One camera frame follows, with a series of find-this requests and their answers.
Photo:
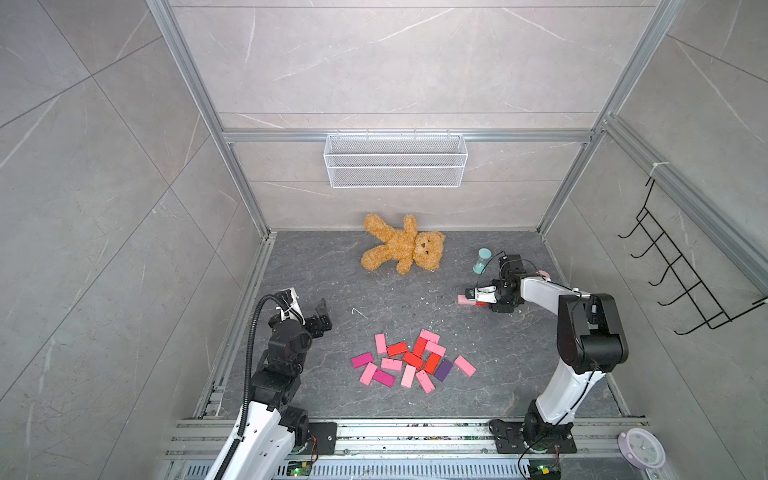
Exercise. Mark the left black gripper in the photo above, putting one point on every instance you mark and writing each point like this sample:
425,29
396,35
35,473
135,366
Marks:
316,331

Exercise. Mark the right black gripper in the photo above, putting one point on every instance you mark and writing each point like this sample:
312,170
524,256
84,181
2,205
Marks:
502,308

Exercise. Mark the light pink block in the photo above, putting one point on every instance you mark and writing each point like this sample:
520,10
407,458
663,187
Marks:
381,344
408,376
429,336
435,348
390,364
425,381
368,374
463,300
465,366

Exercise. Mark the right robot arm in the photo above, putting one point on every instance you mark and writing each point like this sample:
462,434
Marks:
590,342

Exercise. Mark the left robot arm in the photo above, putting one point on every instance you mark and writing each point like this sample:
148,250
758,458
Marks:
268,428

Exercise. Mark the teal sand timer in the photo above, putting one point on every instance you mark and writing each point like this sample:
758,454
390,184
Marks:
484,255

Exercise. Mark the magenta block far left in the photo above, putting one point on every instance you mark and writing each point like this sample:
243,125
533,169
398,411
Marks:
362,360

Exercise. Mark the magenta block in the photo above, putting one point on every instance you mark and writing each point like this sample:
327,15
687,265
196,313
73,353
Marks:
384,378
362,360

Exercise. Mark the magenta block lower left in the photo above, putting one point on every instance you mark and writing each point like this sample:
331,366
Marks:
384,378

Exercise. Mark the brown teddy bear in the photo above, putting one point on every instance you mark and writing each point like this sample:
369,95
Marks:
407,247

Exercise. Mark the lilac round clock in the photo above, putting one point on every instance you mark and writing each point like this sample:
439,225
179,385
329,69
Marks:
641,449

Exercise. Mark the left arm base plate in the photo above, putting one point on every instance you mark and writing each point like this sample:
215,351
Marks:
316,438

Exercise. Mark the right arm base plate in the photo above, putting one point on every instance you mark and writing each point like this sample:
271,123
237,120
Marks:
532,437

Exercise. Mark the white wire mesh basket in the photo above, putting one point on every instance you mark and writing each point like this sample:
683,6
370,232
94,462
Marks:
395,160

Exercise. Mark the black wire hook rack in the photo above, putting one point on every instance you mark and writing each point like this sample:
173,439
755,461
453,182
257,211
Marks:
710,311

